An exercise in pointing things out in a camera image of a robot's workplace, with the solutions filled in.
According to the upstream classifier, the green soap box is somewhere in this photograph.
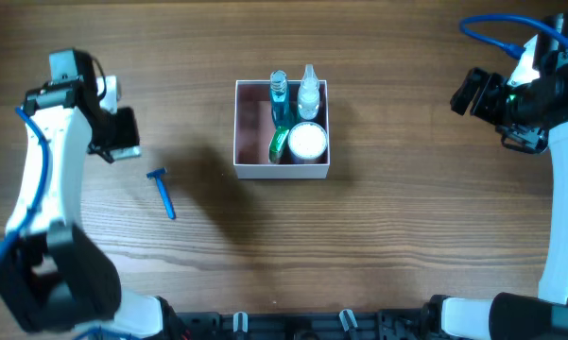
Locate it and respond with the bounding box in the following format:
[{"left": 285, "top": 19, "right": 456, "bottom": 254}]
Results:
[
  {"left": 110, "top": 145, "right": 142, "bottom": 162},
  {"left": 268, "top": 126, "right": 290, "bottom": 164}
]

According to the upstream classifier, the white pink-lined box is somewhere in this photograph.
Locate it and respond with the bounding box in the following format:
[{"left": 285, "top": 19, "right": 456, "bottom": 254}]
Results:
[{"left": 232, "top": 79, "right": 331, "bottom": 179}]

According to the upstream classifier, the clear spray bottle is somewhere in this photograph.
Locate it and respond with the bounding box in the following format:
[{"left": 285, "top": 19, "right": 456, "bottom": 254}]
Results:
[{"left": 297, "top": 64, "right": 320, "bottom": 121}]

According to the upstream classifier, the teal mouthwash bottle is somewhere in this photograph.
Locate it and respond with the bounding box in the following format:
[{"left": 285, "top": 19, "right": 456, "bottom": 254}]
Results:
[{"left": 269, "top": 70, "right": 294, "bottom": 128}]

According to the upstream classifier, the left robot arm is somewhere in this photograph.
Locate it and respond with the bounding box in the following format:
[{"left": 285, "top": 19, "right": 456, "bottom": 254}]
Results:
[{"left": 0, "top": 48, "right": 167, "bottom": 339}]

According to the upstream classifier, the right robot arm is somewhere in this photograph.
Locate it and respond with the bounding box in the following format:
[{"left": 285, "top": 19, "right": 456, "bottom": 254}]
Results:
[{"left": 420, "top": 12, "right": 568, "bottom": 339}]

